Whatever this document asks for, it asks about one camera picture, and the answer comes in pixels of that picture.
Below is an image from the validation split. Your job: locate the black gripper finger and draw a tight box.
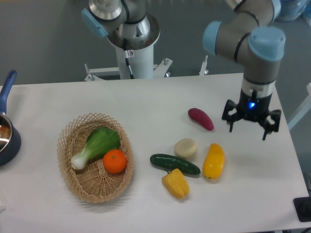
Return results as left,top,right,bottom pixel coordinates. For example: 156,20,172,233
222,100,242,133
259,109,282,141

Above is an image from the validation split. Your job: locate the purple sweet potato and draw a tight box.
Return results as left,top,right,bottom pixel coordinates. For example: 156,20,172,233
188,108,214,131

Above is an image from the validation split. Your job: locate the green bok choy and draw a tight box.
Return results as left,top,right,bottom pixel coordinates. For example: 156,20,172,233
70,127,121,170

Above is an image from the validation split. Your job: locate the blue plastic bag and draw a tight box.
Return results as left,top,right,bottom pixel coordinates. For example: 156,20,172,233
277,0,311,26

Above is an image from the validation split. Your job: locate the black cable on pedestal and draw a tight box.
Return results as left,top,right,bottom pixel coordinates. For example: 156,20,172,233
122,37,135,80

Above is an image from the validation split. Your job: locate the woven wicker basket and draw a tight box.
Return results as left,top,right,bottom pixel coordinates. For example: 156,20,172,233
57,113,134,203

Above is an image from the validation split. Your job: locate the yellow bell pepper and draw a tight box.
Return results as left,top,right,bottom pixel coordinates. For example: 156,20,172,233
161,168,190,199

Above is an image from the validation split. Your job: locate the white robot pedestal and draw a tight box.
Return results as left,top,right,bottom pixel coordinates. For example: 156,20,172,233
108,13,160,80

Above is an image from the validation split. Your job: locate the black device at table edge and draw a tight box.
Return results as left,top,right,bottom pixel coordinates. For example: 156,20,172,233
293,197,311,222

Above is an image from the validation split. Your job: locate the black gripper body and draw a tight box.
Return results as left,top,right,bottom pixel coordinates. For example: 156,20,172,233
237,91,272,121

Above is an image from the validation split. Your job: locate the orange tangerine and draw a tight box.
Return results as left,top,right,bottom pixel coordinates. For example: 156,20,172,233
103,149,127,174

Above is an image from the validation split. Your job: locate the yellow mango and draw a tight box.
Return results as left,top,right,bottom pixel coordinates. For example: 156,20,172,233
202,143,225,180

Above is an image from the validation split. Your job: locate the dark green cucumber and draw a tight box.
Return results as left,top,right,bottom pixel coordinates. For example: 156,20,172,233
150,153,201,175

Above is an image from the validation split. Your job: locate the white metal base frame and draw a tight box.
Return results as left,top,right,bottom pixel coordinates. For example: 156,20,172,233
85,55,209,82

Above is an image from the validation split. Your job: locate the white frame leg right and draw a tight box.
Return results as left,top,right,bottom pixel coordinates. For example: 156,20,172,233
287,83,311,131

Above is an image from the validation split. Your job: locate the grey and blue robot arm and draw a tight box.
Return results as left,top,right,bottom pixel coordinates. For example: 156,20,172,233
81,0,286,134

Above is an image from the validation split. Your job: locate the blue saucepan with handle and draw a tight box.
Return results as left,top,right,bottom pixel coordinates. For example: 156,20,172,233
0,70,21,166

